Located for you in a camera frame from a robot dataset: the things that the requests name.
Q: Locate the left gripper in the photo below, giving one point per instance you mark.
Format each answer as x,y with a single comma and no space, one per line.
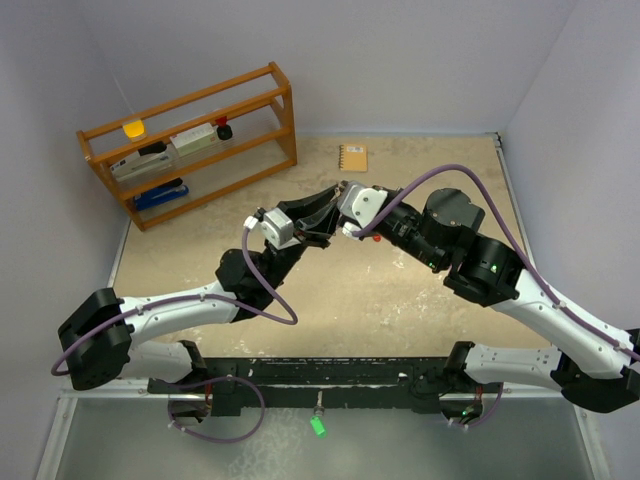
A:
322,222

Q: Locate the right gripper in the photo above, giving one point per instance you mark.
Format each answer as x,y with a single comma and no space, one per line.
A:
394,193

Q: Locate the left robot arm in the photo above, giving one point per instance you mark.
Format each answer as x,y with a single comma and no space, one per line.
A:
110,337

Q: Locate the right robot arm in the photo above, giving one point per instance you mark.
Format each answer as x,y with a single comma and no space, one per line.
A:
589,362

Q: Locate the brown spiral notebook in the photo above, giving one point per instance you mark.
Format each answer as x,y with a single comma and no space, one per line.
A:
353,158

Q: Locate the red black bottle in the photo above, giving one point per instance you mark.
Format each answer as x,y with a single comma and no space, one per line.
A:
223,129

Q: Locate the blue stapler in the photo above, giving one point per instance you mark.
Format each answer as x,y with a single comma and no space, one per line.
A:
162,194

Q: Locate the white box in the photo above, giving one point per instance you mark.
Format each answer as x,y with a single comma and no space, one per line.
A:
194,139

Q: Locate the wooden shelf rack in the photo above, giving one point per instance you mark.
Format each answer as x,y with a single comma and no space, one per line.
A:
259,107

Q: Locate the white black stapler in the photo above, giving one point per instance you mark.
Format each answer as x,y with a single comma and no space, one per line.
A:
149,159

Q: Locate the yellow cap container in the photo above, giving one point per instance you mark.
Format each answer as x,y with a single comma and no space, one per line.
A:
134,130

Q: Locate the green key tag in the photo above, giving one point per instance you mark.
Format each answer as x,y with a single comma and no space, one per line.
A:
316,420

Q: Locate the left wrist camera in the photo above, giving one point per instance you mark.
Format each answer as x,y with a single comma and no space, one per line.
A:
275,226

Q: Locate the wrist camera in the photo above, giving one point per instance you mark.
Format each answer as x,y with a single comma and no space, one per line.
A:
275,226
358,205

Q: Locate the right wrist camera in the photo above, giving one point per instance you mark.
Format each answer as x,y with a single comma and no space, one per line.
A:
358,205

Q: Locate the black base frame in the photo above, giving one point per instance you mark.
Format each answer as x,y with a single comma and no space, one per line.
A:
414,383

